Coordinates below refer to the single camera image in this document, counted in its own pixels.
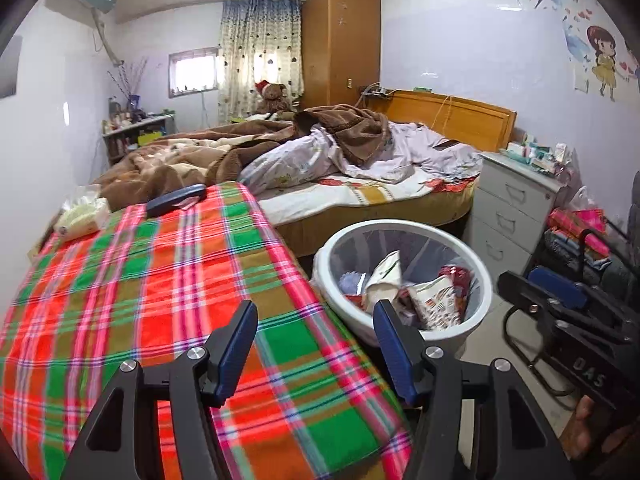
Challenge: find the white mesh trash bin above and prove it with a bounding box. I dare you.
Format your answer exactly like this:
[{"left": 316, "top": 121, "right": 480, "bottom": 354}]
[{"left": 312, "top": 220, "right": 492, "bottom": 352}]

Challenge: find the brown teddy bear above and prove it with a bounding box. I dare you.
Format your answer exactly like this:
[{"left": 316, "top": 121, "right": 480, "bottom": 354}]
[{"left": 255, "top": 80, "right": 294, "bottom": 120}]

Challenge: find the cartoon girl wall sticker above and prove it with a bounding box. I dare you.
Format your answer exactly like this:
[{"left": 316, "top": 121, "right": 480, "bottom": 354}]
[{"left": 587, "top": 25, "right": 630, "bottom": 102}]

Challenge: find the green tissue pack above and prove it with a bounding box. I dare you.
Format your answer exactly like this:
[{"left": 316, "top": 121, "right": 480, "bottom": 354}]
[{"left": 54, "top": 184, "right": 111, "bottom": 242}]

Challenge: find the red drink can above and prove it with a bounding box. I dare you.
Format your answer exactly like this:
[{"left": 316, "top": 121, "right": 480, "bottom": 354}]
[{"left": 438, "top": 264, "right": 472, "bottom": 310}]

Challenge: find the cluttered shelf unit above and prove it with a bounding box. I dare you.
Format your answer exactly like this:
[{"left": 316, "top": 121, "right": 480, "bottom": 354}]
[{"left": 102, "top": 114, "right": 176, "bottom": 166}]

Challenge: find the dried branch vase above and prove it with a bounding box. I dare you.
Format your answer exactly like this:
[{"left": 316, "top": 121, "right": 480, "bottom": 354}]
[{"left": 107, "top": 56, "right": 149, "bottom": 110}]

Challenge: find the grey drawer cabinet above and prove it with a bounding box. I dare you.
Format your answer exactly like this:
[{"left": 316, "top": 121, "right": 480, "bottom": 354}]
[{"left": 464, "top": 152, "right": 566, "bottom": 280}]

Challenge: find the brown fleece blanket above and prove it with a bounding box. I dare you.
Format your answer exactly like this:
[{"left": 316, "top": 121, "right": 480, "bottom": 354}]
[{"left": 93, "top": 104, "right": 390, "bottom": 211}]

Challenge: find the wooden headboard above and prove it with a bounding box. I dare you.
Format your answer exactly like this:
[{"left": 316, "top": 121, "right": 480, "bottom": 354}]
[{"left": 363, "top": 90, "right": 516, "bottom": 152}]

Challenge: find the silver wall poster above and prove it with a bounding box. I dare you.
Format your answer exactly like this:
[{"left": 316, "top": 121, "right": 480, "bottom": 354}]
[{"left": 0, "top": 35, "right": 23, "bottom": 99}]

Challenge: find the black metal chair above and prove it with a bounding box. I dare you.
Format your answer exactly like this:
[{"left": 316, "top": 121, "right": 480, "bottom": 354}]
[{"left": 498, "top": 229, "right": 639, "bottom": 410}]

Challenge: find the beige paper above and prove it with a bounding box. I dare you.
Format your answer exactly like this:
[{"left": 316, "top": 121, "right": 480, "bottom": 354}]
[{"left": 362, "top": 250, "right": 402, "bottom": 314}]

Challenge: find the wooden wardrobe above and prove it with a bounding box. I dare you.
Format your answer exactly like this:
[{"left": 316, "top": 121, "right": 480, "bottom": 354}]
[{"left": 300, "top": 0, "right": 382, "bottom": 108}]

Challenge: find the dark blue glasses case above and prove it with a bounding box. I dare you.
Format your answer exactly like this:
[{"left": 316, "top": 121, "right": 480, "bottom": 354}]
[{"left": 145, "top": 184, "right": 207, "bottom": 219}]

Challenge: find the person right hand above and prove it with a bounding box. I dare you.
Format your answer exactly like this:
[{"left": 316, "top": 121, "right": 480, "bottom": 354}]
[{"left": 561, "top": 396, "right": 639, "bottom": 460}]

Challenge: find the printed snack wrapper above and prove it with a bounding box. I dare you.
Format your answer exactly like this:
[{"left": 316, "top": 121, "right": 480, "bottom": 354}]
[{"left": 408, "top": 275, "right": 461, "bottom": 330}]

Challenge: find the small window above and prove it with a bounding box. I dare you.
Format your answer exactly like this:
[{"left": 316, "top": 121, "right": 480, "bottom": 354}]
[{"left": 168, "top": 47, "right": 218, "bottom": 98}]

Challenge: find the plaid red green cloth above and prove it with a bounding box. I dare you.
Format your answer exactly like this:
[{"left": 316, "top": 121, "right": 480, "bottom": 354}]
[{"left": 1, "top": 183, "right": 411, "bottom": 479}]

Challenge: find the patterned curtain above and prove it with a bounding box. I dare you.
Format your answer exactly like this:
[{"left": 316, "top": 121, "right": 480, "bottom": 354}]
[{"left": 218, "top": 0, "right": 304, "bottom": 124}]

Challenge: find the mattress with floral sheet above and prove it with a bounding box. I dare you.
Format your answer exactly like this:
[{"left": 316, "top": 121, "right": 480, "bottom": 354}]
[{"left": 256, "top": 168, "right": 476, "bottom": 257}]

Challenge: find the white floral duvet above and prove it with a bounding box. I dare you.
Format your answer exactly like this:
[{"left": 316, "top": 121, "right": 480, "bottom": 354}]
[{"left": 238, "top": 122, "right": 482, "bottom": 194}]

